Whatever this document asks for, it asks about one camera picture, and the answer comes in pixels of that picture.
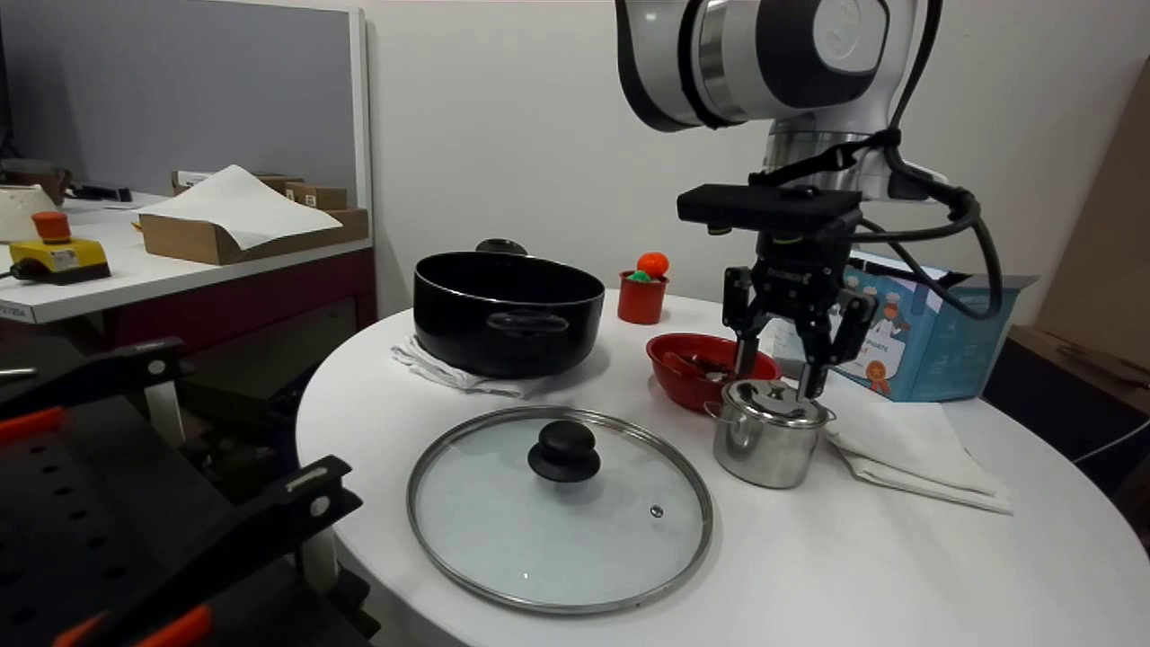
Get blue box with chef print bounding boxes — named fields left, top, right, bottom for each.
left=836, top=248, right=1039, bottom=405

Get black-knobbed glass pot lid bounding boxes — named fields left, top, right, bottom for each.
left=402, top=402, right=717, bottom=623

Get white cloth under pot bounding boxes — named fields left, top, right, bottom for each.
left=387, top=336, right=566, bottom=402

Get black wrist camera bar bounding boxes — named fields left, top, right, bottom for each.
left=672, top=181, right=869, bottom=241

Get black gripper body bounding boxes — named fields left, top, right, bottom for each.
left=748, top=229, right=855, bottom=322

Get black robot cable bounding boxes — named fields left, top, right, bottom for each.
left=748, top=0, right=1005, bottom=322

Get flat cardboard box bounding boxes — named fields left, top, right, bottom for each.
left=133, top=177, right=373, bottom=271

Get small steel pot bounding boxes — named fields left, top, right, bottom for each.
left=710, top=402, right=836, bottom=492

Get orange toy ball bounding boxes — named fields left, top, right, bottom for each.
left=633, top=248, right=676, bottom=285

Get dark low cabinet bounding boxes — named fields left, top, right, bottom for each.
left=980, top=322, right=1150, bottom=507

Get small red cup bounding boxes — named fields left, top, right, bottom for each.
left=613, top=271, right=668, bottom=326

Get red plastic bowl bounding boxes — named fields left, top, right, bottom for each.
left=644, top=329, right=782, bottom=421

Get large brown cardboard sheet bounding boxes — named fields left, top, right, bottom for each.
left=1035, top=58, right=1150, bottom=377

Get white side desk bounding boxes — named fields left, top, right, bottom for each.
left=0, top=190, right=382, bottom=352

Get small steel pot lid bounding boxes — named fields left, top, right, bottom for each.
left=717, top=375, right=836, bottom=432

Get large black cooking pot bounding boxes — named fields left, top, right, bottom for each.
left=409, top=236, right=611, bottom=384

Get yellow device with red block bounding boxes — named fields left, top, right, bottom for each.
left=8, top=209, right=116, bottom=286

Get black stand with orange clamps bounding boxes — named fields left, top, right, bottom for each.
left=0, top=335, right=369, bottom=647

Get grey partition panel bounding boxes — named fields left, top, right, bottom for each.
left=0, top=0, right=369, bottom=209

